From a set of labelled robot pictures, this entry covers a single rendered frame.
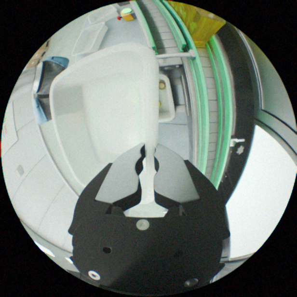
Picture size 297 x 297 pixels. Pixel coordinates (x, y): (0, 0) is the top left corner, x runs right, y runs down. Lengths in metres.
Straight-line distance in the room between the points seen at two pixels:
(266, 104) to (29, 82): 0.61
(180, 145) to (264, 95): 0.45
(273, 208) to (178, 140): 0.50
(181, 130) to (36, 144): 3.55
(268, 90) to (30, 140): 3.78
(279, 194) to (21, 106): 4.07
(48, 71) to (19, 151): 3.20
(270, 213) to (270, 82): 0.29
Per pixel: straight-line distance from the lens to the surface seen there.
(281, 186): 0.29
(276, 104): 0.29
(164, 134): 0.50
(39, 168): 3.59
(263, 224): 0.35
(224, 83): 0.31
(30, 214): 3.81
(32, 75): 0.38
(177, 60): 0.35
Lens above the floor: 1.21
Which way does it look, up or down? 58 degrees down
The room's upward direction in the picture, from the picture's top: 162 degrees counter-clockwise
